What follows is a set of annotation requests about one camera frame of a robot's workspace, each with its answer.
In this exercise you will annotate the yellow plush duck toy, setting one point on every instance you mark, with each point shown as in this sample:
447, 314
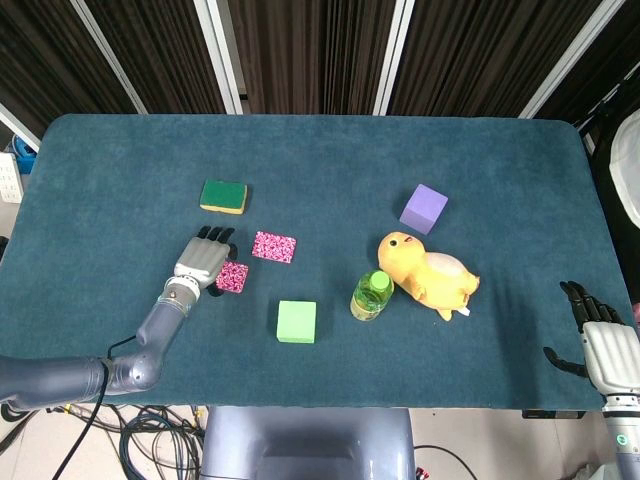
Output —
430, 275

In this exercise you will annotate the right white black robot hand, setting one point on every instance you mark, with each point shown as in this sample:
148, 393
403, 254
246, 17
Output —
612, 355

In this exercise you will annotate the green yellow scouring sponge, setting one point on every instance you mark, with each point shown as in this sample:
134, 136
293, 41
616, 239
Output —
223, 195

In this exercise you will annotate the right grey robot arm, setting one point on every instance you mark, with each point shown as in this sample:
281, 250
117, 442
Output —
625, 440

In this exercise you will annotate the white metal frame post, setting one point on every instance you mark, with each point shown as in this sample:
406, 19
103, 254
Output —
395, 55
570, 60
110, 60
220, 60
17, 125

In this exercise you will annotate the purple foam cube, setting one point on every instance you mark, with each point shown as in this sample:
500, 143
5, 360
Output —
422, 207

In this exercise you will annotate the white power strip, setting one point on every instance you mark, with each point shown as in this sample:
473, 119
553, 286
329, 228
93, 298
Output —
9, 177

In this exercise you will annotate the light green foam cube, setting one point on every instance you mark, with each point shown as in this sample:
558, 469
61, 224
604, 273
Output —
296, 322

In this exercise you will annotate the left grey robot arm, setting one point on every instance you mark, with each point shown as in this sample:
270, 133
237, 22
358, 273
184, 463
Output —
160, 325

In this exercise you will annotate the blue plastic object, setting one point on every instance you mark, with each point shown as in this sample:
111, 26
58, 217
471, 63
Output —
24, 152

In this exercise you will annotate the green tea plastic bottle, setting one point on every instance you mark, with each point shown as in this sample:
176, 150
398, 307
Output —
372, 300

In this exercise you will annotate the blue velvet tablecloth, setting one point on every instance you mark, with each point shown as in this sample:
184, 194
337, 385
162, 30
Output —
325, 160

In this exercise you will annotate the grey robot torso base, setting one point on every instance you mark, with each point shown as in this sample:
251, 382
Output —
305, 445

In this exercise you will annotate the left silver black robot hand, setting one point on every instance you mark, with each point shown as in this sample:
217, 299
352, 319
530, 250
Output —
202, 260

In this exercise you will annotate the white plastic cover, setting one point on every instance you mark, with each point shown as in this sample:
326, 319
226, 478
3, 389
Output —
627, 170

